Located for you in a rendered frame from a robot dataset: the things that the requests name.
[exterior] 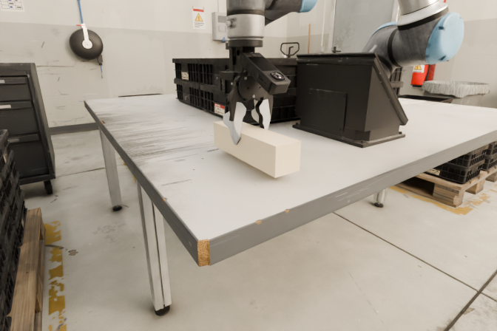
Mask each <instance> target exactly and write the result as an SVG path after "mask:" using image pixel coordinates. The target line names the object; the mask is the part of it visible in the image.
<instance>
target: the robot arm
mask: <svg viewBox="0 0 497 331"><path fill-rule="evenodd" d="M397 1H398V4H399V9H400V13H401V17H400V19H399V21H398V22H397V21H392V22H388V23H386V24H383V25H382V26H380V27H379V28H378V29H377V30H376V31H375V32H374V33H373V34H372V36H371V37H370V39H369V41H368V43H367V44H366V45H365V47H364V48H363V50H362V51H361V52H376V54H377V56H378V58H379V60H380V62H381V64H382V66H383V68H384V70H385V72H386V75H387V77H388V79H389V77H390V76H391V75H392V73H393V71H394V70H395V69H396V68H400V67H407V66H418V65H425V64H435V63H440V62H444V61H448V60H450V59H451V58H452V57H453V56H454V55H455V54H456V53H457V52H458V50H459V47H460V46H461V43H462V40H463V36H464V22H463V19H462V17H461V16H460V15H459V14H458V13H453V12H451V13H449V9H448V6H447V4H446V3H444V2H442V1H439V0H397ZM316 3H317V0H226V26H227V38H229V39H230V40H228V43H226V50H229V69H227V70H226V71H225V72H220V96H224V97H225V98H227V99H228V100H227V103H228V108H229V112H227V113H225V114H224V116H223V123H224V124H225V125H226V126H227V127H228V128H229V130H230V134H231V138H232V141H233V143H234V144H235V145H237V144H238V143H239V141H240V138H241V129H242V127H243V123H242V121H243V117H244V116H245V114H246V107H245V106H244V105H243V104H242V103H241V102H242V99H243V102H248V101H249V99H251V98H253V99H254V109H253V110H252V111H251V115H252V117H253V118H254V119H255V120H256V121H257V122H258V123H259V124H260V128H262V129H266V130H268V127H269V123H270V119H271V115H272V107H273V95H272V94H277V93H284V92H286V91H287V89H288V86H289V84H290V82H291V81H290V80H289V79H288V78H287V77H286V76H284V74H283V73H281V71H279V70H278V69H277V68H276V67H275V66H274V65H273V64H272V63H271V62H269V61H268V60H267V59H266V58H265V57H264V56H263V55H261V54H260V53H259V52H255V47H263V40H261V38H264V35H265V27H266V26H267V25H268V24H270V23H271V22H273V21H276V20H277V19H279V18H282V17H283V16H285V15H287V14H289V13H292V12H295V13H307V12H309V11H311V10H312V9H313V8H314V6H315V5H316ZM222 79H224V91H222Z"/></svg>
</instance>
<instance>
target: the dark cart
mask: <svg viewBox="0 0 497 331"><path fill-rule="evenodd" d="M2 129H7V130H8V134H9V135H8V136H7V140H8V141H10V142H9V147H10V150H13V153H14V157H13V162H15V165H14V166H15V169H16V170H18V173H19V178H18V181H19V182H20V185H26V184H30V183H35V182H41V181H43V182H44V189H45V190H46V191H47V195H48V194H52V193H53V187H52V185H51V182H50V180H52V179H55V153H54V149H53V143H52V139H51V136H50V129H49V126H48V122H47V116H46V112H45V108H44V102H43V98H42V94H41V88H40V84H39V80H38V74H37V70H36V64H35V63H0V130H2ZM45 180H46V181H45Z"/></svg>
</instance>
